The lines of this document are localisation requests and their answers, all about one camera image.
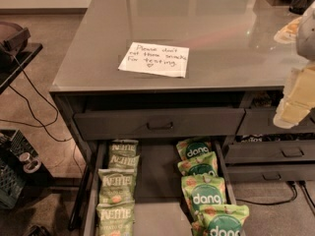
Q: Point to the middle right grey drawer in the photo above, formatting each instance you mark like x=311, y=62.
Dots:
x=266, y=152

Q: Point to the rearmost green Dang bag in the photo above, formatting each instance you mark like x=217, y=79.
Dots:
x=193, y=147

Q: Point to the dark grey drawer cabinet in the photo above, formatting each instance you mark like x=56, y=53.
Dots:
x=233, y=58

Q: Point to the dark plastic crate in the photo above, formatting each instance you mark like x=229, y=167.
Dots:
x=13, y=178

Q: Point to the top left grey drawer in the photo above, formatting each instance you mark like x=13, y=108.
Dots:
x=158, y=123

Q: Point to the black side table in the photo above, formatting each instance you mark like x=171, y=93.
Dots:
x=16, y=68

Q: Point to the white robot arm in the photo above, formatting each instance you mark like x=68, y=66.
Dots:
x=299, y=88

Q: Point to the tape roll on crate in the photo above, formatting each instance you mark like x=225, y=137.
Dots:
x=30, y=164

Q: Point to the grey drawer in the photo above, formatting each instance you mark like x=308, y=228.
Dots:
x=158, y=123
x=266, y=152
x=259, y=121
x=278, y=172

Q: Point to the top right grey drawer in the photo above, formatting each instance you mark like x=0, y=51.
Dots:
x=259, y=121

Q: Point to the open middle left drawer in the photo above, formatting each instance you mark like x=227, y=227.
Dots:
x=160, y=208

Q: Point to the bottom right grey drawer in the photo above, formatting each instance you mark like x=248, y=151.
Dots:
x=278, y=172

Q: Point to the front green Dang bag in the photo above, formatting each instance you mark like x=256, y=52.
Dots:
x=219, y=220

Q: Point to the rearmost green Kettle chip bag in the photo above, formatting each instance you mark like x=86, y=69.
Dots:
x=124, y=147

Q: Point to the white handwritten paper note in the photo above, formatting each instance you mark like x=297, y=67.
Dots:
x=162, y=60

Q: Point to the dark device on side table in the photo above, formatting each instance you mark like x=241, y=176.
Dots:
x=13, y=40

